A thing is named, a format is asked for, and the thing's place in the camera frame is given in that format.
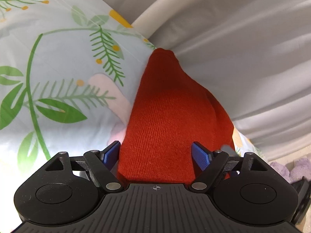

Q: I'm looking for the red knit cardigan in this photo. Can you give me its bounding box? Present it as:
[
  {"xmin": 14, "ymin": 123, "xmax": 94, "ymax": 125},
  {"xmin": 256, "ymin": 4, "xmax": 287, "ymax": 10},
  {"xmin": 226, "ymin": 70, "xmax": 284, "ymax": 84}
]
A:
[{"xmin": 117, "ymin": 48, "xmax": 233, "ymax": 185}]

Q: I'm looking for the purple teddy bear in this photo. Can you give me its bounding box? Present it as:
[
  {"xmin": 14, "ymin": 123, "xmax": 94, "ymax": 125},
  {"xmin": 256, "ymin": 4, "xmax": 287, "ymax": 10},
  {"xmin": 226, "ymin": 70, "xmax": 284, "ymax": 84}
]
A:
[{"xmin": 270, "ymin": 158, "xmax": 311, "ymax": 183}]

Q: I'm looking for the floral bed sheet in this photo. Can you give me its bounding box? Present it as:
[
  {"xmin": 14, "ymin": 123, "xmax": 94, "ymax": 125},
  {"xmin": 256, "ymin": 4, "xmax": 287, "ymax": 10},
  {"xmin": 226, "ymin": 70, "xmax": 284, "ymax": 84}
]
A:
[{"xmin": 0, "ymin": 0, "xmax": 268, "ymax": 173}]

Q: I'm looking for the white curtain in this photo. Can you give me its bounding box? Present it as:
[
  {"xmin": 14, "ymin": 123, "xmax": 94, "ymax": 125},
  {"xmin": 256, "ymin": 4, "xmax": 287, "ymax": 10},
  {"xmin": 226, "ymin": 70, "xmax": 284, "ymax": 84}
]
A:
[{"xmin": 104, "ymin": 0, "xmax": 310, "ymax": 160}]

